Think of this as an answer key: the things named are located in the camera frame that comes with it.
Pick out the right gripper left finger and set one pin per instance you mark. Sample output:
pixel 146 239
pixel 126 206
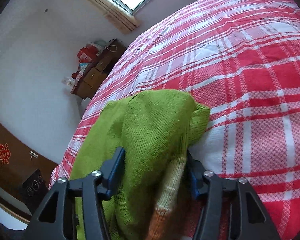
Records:
pixel 55 216

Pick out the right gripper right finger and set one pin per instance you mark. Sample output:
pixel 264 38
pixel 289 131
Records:
pixel 248 217

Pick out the green striped knit sweater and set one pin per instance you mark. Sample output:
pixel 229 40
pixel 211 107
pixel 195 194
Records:
pixel 155 128

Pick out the dark wooden door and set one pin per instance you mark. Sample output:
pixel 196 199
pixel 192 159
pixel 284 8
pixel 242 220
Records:
pixel 24 176

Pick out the white box on desk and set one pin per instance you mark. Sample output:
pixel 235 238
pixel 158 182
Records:
pixel 69 82

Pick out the red plaid bed cover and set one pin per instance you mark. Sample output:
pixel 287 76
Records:
pixel 242 59

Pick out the brown wooden desk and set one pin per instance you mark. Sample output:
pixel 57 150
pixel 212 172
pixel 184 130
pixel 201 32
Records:
pixel 95 73

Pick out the red gift bag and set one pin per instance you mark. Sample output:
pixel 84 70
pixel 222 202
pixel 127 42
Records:
pixel 87 54

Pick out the left beige curtain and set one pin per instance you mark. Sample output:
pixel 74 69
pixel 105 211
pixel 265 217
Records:
pixel 122 20

